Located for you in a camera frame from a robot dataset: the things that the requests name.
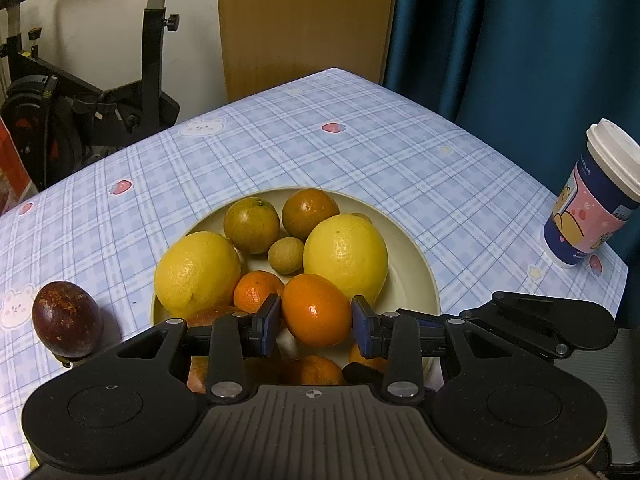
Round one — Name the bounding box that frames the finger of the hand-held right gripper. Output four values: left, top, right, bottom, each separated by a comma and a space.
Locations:
342, 362, 389, 386
416, 291, 567, 357

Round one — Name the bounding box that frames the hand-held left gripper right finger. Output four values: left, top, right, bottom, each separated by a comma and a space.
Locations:
351, 296, 427, 405

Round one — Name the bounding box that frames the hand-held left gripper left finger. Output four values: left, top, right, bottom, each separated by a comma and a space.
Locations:
115, 294, 282, 405

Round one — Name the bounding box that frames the small tangerine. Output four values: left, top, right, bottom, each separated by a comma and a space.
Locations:
280, 355, 346, 386
348, 342, 392, 375
233, 270, 286, 314

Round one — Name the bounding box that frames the bright orange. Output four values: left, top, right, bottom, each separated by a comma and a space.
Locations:
281, 273, 354, 350

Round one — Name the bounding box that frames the small round longan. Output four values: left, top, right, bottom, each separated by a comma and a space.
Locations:
268, 236, 306, 276

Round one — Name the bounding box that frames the beige plate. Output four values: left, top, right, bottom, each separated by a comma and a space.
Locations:
151, 187, 442, 386

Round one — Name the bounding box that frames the yellow lemon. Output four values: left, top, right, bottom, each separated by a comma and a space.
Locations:
302, 214, 390, 300
154, 231, 242, 317

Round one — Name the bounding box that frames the greenish orange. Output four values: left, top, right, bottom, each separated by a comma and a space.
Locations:
223, 198, 281, 256

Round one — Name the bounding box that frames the dark orange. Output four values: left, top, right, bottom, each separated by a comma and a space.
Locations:
281, 188, 341, 242

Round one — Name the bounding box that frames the printed paper cup with lid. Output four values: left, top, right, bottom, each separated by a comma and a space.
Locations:
543, 118, 640, 270

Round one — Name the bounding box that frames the checked blue tablecloth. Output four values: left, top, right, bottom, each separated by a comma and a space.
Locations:
0, 66, 629, 461

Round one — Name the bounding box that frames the purple passion fruit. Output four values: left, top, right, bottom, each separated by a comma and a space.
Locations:
31, 281, 103, 359

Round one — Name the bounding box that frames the blue curtain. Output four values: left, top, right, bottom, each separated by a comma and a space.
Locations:
382, 0, 640, 328

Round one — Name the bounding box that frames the printed pink backdrop cloth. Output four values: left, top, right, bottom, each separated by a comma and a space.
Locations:
0, 120, 39, 216

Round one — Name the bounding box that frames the black exercise bike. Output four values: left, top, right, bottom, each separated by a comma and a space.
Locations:
0, 0, 218, 192

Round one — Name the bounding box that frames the wooden board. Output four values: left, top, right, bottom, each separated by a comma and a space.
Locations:
216, 0, 401, 103

